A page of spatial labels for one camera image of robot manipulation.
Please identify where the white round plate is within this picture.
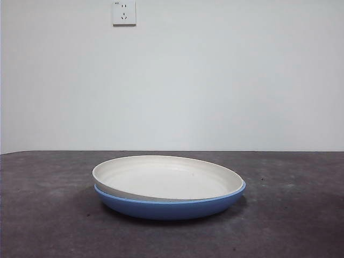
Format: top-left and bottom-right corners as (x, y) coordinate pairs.
(91, 155), (244, 202)

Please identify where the blue round plate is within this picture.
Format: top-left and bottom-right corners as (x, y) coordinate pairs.
(93, 181), (247, 222)

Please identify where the white wall socket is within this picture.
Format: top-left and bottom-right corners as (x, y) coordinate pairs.
(112, 0), (137, 27)

